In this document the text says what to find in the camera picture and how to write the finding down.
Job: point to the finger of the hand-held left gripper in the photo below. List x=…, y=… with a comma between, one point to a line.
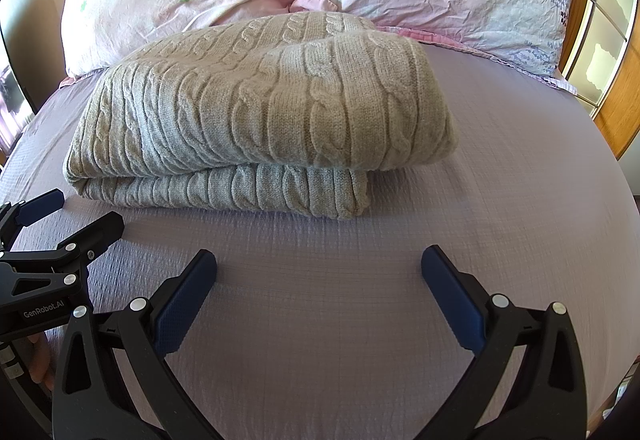
x=41, y=208
x=102, y=230

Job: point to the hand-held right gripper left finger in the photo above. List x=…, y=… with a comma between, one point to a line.
x=181, y=306

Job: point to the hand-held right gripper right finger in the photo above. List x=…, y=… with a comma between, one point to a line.
x=452, y=302

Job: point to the person's left hand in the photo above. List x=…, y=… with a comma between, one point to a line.
x=41, y=360

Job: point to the lavender bed sheet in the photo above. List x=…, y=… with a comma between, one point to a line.
x=325, y=250

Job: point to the wooden headboard frame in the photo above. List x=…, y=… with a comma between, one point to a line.
x=607, y=70

